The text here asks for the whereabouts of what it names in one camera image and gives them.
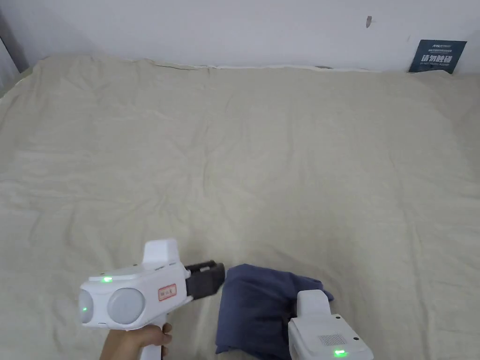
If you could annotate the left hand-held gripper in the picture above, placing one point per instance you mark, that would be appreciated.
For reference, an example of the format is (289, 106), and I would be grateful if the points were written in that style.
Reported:
(127, 292)

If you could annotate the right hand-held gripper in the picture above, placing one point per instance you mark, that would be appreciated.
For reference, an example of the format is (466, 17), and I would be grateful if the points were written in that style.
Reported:
(322, 333)

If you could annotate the person's left hand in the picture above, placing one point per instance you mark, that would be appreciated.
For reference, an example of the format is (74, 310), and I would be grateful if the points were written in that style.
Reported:
(135, 343)

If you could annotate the dark blue sign card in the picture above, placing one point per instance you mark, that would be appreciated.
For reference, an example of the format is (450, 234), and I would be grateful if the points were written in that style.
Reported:
(437, 56)

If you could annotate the dark blue garment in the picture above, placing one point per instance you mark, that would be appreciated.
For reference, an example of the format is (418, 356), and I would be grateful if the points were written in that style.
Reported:
(255, 311)

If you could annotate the bed with beige sheet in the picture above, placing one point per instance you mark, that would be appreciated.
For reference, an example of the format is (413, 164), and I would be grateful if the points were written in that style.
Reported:
(240, 157)

